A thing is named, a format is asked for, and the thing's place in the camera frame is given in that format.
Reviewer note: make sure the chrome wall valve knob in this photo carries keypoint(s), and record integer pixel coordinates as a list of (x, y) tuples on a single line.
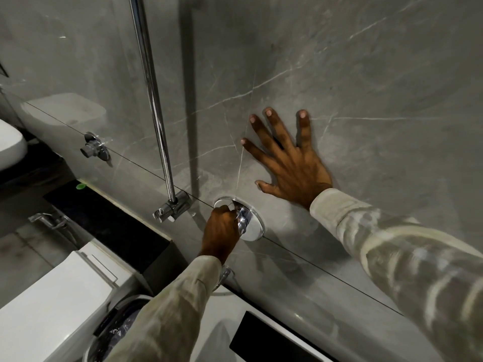
[(94, 147)]

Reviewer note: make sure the person's right forearm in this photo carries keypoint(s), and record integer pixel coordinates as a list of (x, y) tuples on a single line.
[(407, 267)]

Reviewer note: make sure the person's right middle finger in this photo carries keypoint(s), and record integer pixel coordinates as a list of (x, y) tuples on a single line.
[(268, 134)]

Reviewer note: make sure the white washing machine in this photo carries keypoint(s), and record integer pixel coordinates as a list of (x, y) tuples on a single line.
[(56, 309)]

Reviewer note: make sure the chrome rail bracket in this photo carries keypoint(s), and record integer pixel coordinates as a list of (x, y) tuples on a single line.
[(174, 210)]

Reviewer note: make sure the chrome shower mixer valve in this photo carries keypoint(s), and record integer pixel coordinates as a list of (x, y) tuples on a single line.
[(254, 226)]

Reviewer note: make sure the person's right hand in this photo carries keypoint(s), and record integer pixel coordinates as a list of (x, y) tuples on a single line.
[(300, 173)]

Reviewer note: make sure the person's left fingers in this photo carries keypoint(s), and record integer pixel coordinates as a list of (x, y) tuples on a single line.
[(226, 218)]

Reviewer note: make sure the person's right thumb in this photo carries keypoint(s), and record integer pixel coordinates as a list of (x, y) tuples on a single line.
[(268, 187)]

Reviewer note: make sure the chrome shower rail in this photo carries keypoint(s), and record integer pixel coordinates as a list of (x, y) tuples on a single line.
[(153, 94)]

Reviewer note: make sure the person's left hand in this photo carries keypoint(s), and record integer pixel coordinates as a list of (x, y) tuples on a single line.
[(219, 233)]

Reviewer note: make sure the person's left forearm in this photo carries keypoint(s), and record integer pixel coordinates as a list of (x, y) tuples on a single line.
[(169, 316)]

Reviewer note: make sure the black control panel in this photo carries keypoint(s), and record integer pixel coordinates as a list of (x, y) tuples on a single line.
[(271, 341)]

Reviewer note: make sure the person's right little finger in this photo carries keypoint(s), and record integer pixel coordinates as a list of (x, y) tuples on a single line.
[(304, 130)]

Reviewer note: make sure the black countertop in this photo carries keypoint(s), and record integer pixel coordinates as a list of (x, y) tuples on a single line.
[(113, 226)]

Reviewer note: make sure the small green item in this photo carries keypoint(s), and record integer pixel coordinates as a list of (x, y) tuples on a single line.
[(80, 186)]

